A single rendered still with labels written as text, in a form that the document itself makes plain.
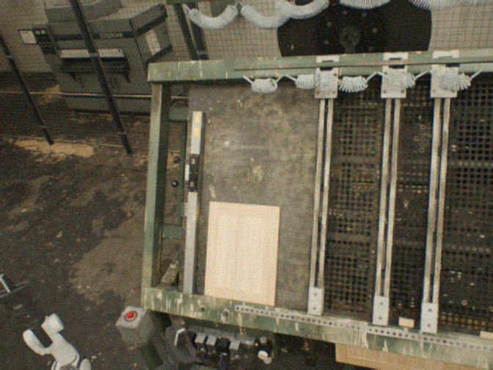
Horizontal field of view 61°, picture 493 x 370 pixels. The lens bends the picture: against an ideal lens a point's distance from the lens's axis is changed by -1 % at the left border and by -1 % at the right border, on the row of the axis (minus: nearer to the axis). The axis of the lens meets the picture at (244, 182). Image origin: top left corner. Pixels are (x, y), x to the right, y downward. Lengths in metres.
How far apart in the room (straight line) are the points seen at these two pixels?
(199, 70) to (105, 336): 2.17
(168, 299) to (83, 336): 1.39
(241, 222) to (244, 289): 0.34
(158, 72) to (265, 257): 1.10
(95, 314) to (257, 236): 1.94
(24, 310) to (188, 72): 1.32
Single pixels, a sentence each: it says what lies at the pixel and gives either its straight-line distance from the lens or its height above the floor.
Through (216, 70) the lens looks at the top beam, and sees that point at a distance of 2.18.
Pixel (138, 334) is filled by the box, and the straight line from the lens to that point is 2.26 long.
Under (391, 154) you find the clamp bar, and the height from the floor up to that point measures 1.51.
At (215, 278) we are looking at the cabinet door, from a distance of 2.24.
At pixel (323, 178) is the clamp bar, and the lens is 2.02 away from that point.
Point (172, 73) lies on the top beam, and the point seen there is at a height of 1.85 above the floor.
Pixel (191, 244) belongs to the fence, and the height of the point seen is 1.11.
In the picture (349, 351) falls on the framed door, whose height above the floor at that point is 0.37.
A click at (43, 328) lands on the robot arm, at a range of 1.71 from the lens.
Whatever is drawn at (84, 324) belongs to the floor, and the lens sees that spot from 3.70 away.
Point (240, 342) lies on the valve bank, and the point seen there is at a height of 0.76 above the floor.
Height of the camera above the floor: 2.58
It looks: 35 degrees down
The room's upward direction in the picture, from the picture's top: 11 degrees counter-clockwise
